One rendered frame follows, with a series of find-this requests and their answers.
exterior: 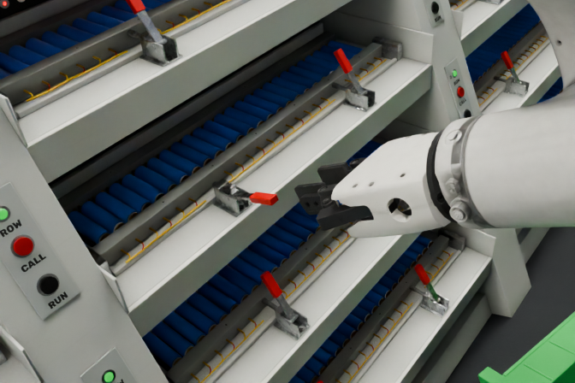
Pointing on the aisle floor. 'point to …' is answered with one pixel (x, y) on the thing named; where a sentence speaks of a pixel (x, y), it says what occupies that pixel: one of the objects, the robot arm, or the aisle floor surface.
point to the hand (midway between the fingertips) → (327, 188)
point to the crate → (542, 360)
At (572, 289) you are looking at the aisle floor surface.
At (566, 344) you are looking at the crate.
